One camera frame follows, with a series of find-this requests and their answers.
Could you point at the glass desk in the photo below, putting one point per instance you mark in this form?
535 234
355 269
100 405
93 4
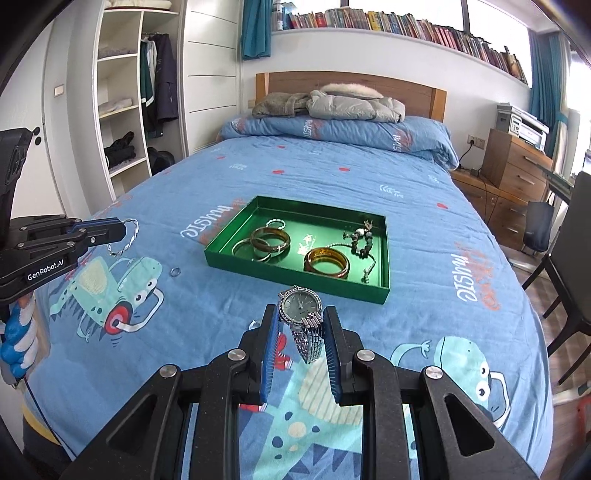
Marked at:
558 182

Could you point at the grey folded cloth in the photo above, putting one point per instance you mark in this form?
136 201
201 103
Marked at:
115 50

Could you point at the row of books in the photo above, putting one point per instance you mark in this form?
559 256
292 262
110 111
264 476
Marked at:
392 23

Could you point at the dark brown bangle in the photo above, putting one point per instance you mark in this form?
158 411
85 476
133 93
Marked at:
285 240

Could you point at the grey chair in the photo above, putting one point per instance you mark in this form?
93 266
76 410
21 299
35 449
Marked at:
572 230

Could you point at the blue pillow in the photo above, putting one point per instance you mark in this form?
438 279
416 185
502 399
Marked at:
346 131

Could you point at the short teal curtain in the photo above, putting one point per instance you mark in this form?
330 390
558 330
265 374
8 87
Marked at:
256 32

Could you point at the person's left hand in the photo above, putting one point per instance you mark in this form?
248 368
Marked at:
16 332

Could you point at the long teal curtain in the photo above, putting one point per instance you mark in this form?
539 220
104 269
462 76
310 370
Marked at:
549 78

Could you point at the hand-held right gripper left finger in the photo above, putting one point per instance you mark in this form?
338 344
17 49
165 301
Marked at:
270 357

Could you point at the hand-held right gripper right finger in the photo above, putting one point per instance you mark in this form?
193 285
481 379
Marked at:
332 357

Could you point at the white door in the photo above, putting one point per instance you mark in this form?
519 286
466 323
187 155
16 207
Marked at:
32 92

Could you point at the wall light switch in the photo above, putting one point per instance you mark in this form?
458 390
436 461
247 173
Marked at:
58 90

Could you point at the hanging dark jacket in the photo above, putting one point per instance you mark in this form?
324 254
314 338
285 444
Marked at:
164 83

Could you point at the black round bag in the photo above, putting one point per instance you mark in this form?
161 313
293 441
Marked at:
159 161

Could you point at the white wardrobe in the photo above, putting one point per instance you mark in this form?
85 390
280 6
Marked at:
207 60

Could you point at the green tray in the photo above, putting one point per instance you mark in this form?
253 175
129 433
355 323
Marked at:
318 221

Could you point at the white folded cloth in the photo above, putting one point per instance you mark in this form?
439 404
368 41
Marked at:
115 107

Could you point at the brown fleece garment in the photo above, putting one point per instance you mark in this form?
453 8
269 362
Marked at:
277 105

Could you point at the silver wristwatch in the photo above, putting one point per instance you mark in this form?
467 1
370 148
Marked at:
298 302

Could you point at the white printer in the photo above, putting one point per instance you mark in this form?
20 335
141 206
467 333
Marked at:
521 124

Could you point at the plain silver bangle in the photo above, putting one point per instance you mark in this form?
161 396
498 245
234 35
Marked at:
234 249

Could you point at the wooden drawer chest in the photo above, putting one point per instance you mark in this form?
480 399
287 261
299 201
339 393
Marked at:
512 166

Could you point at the black shelf bag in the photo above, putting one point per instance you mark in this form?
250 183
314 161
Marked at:
117 150

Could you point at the wooden nightstand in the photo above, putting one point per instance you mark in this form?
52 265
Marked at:
489 203

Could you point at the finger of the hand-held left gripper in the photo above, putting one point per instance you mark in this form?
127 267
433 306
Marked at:
99 226
101 239

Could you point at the wall socket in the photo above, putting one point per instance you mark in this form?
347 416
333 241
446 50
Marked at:
475 141

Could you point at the bedding bundle on wardrobe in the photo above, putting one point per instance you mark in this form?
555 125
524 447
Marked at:
138 3

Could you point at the grey down jacket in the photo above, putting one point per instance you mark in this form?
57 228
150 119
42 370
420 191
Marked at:
351 108

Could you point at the wooden headboard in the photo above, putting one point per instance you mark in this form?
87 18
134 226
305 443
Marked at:
286 83

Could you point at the black hanging bag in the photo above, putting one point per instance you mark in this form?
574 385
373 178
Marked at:
538 226

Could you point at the blue printed bedsheet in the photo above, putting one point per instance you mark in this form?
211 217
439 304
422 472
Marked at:
415 258

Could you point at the amber bangle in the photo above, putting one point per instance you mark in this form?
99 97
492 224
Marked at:
323 270

